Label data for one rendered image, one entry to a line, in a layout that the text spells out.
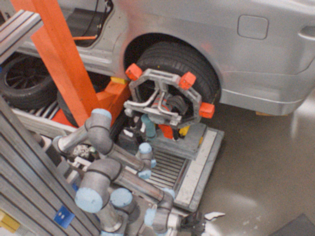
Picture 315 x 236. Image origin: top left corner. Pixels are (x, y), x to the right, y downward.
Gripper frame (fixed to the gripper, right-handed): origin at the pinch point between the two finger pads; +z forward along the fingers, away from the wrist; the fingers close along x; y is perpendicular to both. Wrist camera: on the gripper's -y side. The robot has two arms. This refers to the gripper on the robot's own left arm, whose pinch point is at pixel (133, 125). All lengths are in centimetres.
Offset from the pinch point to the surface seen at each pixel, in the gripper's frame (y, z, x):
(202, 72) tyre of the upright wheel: -25, 1, 56
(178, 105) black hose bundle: -19.6, -13.8, 31.0
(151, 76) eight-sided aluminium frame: -28.7, 10.9, 22.6
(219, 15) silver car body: -69, -2, 65
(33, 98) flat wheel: 39, 108, -76
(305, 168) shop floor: 83, -51, 128
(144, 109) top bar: -15.0, -2.4, 10.2
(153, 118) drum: -1.5, -1.6, 14.7
